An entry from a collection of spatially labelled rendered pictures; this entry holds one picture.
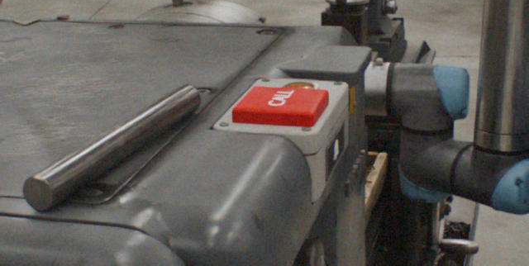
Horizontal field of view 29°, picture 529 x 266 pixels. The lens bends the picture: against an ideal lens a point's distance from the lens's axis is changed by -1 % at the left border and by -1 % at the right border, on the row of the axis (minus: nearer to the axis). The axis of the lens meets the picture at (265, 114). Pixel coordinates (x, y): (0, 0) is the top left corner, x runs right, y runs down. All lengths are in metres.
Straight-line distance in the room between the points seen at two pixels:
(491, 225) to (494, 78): 2.39
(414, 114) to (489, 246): 2.14
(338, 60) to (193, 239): 0.36
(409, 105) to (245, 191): 0.81
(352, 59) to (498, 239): 2.71
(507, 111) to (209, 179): 0.75
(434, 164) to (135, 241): 0.89
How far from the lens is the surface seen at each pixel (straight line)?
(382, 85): 1.41
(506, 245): 3.55
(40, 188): 0.60
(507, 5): 1.31
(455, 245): 1.86
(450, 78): 1.41
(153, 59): 0.92
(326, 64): 0.89
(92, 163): 0.63
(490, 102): 1.34
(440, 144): 1.43
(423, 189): 1.45
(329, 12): 1.81
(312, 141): 0.71
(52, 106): 0.80
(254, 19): 1.24
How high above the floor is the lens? 1.48
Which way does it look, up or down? 18 degrees down
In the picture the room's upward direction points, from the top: 2 degrees counter-clockwise
